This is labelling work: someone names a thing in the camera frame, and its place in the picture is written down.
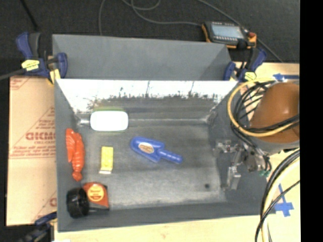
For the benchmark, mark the black round cap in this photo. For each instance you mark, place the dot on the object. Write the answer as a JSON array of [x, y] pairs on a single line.
[[77, 203]]

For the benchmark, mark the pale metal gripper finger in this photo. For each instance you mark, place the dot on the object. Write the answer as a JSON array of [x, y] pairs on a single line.
[[223, 147], [233, 175]]

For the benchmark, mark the brown cardboard board red print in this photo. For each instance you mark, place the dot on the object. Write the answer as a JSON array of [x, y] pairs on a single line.
[[30, 160]]

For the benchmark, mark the yellow flat block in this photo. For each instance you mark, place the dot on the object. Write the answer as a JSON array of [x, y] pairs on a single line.
[[107, 157]]

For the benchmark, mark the grey metal bin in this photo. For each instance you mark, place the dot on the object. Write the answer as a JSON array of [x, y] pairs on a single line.
[[151, 180]]

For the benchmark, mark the white rounded box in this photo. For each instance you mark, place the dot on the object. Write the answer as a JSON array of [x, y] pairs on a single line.
[[109, 121]]

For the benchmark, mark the blue toy trowel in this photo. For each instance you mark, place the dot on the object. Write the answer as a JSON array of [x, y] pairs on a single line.
[[147, 149]]

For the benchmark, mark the orange tape measure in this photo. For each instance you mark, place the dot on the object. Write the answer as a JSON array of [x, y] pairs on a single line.
[[97, 194]]

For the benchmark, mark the orange ridged toy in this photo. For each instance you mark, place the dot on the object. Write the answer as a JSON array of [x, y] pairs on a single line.
[[75, 150]]

